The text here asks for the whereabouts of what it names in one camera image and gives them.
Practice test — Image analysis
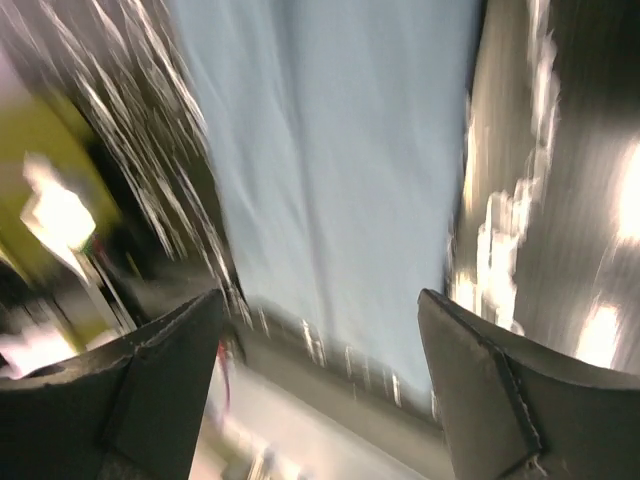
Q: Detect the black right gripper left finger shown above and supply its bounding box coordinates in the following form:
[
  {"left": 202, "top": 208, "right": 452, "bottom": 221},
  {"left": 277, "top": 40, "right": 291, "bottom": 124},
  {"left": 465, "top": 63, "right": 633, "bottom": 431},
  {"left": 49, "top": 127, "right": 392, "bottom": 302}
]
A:
[{"left": 1, "top": 290, "right": 224, "bottom": 479}]

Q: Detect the olive green plastic bin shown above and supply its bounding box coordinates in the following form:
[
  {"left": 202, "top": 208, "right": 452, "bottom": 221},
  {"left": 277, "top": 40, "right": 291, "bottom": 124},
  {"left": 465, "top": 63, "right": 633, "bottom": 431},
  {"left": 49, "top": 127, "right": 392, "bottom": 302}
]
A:
[{"left": 1, "top": 92, "right": 122, "bottom": 350}]

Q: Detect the slate blue t shirt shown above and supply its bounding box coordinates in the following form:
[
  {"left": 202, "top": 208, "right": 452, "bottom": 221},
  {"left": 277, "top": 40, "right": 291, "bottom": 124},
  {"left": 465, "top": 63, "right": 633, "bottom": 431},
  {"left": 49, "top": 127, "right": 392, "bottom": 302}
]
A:
[{"left": 170, "top": 1, "right": 481, "bottom": 403}]

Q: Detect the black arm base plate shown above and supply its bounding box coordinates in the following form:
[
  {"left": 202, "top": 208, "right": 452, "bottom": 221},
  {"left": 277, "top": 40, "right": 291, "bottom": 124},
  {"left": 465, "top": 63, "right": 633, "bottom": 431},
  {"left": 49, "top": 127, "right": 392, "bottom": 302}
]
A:
[{"left": 230, "top": 307, "right": 454, "bottom": 479}]

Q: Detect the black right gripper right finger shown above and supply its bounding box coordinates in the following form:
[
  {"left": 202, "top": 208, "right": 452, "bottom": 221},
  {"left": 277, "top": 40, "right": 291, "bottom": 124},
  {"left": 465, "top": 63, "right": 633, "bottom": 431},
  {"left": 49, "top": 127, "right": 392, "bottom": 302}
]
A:
[{"left": 418, "top": 289, "right": 639, "bottom": 479}]

